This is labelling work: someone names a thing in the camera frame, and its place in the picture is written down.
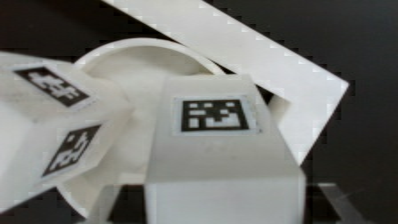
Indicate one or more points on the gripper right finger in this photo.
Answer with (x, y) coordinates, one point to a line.
(329, 208)

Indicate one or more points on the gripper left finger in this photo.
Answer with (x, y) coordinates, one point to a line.
(120, 206)

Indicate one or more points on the white stool leg back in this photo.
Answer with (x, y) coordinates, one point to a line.
(224, 179)

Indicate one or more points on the white stool leg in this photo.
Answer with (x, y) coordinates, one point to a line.
(224, 179)
(65, 111)

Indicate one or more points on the white round stool seat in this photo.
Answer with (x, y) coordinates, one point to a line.
(134, 62)

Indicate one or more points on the white L-shaped fence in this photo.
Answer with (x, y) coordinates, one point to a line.
(308, 88)

